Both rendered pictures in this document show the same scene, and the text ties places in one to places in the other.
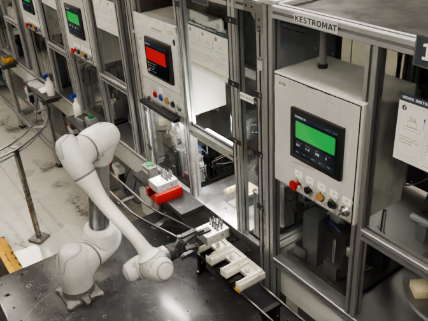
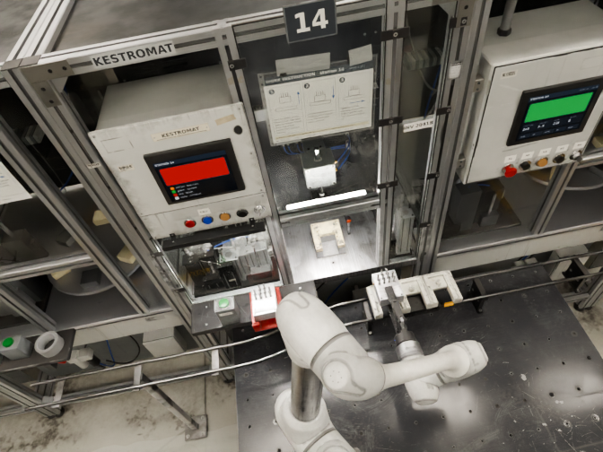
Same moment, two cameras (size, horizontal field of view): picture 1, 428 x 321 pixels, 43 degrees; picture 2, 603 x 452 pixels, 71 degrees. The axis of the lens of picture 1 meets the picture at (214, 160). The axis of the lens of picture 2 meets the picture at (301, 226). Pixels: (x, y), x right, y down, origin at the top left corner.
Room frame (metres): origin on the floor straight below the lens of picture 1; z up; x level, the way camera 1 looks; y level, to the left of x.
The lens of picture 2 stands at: (1.82, 0.92, 2.46)
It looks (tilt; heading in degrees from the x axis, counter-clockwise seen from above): 50 degrees down; 302
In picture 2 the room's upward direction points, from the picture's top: 11 degrees counter-clockwise
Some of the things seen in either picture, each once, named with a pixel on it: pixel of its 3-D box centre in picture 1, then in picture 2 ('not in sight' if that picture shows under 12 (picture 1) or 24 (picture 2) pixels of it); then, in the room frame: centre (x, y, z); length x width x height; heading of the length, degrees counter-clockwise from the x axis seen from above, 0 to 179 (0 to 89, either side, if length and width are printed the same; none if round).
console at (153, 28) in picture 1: (178, 58); (192, 156); (2.67, 0.15, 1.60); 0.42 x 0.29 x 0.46; 33
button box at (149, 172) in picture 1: (151, 172); (227, 308); (2.60, 0.35, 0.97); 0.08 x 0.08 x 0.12; 33
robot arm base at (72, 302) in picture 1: (80, 290); not in sight; (1.98, 0.69, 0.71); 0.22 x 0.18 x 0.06; 33
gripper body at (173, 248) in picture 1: (176, 249); (403, 333); (1.92, 0.20, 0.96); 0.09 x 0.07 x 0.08; 124
